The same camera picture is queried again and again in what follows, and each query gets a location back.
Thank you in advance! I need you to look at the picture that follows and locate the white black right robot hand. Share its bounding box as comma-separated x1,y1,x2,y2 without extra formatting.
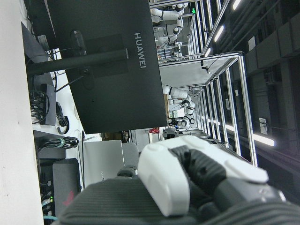
57,135,300,225

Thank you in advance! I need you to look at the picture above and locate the silver laptop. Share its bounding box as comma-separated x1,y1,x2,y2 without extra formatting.
83,140,125,188

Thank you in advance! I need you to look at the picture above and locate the white humanoid robot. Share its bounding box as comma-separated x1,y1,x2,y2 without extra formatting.
161,85,195,129
150,2,188,27

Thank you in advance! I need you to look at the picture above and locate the black desktop computer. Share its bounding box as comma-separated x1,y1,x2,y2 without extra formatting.
52,158,82,218

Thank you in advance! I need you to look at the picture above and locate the black Huawei monitor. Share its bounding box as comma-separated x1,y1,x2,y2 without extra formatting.
46,0,169,135

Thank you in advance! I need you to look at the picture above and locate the black docking hub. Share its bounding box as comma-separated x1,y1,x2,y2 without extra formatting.
38,83,57,126

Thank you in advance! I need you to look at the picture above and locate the black cable bundle green tie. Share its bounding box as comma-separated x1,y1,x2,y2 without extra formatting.
37,137,79,150

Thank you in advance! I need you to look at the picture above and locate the black strap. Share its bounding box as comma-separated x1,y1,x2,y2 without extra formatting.
55,101,70,135

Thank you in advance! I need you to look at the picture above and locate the aluminium frame cage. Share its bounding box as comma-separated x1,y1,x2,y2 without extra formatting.
150,0,258,167

